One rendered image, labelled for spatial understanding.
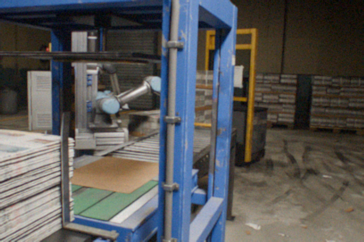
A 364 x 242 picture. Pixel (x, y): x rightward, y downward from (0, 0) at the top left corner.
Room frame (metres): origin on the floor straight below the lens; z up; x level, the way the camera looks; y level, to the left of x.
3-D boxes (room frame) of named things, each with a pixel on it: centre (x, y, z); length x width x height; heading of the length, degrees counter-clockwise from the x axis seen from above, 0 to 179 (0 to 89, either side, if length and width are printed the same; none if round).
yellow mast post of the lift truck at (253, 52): (4.59, -0.92, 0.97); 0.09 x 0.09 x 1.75; 54
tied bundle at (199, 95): (3.96, -0.04, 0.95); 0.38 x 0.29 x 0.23; 55
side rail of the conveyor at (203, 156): (2.29, -0.25, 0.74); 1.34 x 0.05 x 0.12; 161
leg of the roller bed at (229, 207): (2.90, -0.45, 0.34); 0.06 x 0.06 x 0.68; 71
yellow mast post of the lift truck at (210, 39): (4.98, -0.39, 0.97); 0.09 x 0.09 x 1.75; 54
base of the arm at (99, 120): (2.78, 0.62, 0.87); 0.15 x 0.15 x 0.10
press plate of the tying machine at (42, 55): (1.41, 0.32, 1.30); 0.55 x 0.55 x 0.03; 71
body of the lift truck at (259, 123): (5.08, -0.87, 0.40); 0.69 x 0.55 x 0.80; 54
